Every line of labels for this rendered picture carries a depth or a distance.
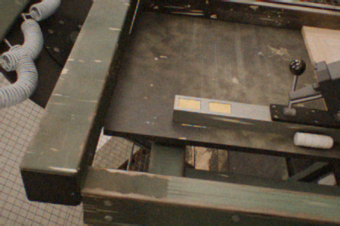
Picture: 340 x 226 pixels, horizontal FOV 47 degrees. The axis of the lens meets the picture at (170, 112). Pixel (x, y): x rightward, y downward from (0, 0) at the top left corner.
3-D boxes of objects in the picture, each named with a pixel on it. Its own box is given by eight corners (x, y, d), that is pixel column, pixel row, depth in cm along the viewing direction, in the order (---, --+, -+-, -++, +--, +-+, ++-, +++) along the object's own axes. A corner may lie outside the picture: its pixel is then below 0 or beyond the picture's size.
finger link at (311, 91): (288, 94, 82) (319, 84, 79) (291, 104, 79) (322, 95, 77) (286, 89, 81) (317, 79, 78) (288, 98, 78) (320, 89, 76)
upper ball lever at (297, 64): (298, 120, 87) (310, 60, 84) (281, 118, 87) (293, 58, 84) (293, 116, 90) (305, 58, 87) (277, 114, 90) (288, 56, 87)
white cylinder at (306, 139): (294, 147, 87) (329, 152, 87) (299, 139, 85) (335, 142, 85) (292, 138, 90) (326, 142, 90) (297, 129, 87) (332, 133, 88)
